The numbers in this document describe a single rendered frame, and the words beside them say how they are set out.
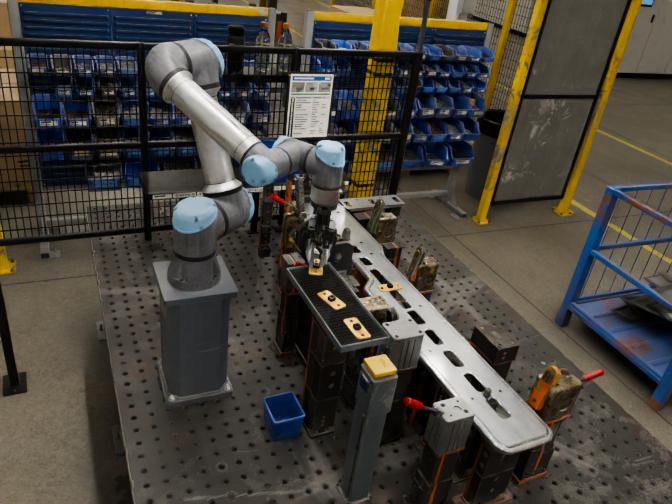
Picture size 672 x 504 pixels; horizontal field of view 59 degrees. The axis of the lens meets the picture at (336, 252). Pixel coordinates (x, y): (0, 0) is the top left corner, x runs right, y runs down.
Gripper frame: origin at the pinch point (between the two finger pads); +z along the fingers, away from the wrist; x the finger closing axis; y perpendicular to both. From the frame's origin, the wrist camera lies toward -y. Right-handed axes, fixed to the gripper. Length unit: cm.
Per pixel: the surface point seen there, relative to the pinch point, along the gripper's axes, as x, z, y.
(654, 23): 619, 19, -1018
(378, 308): 19.7, 13.4, 0.4
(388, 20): 25, -46, -138
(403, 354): 25.7, 16.1, 17.1
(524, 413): 57, 21, 30
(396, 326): 23.2, 10.2, 12.8
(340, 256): 7.9, 6.9, -16.3
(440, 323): 40.9, 21.2, -5.8
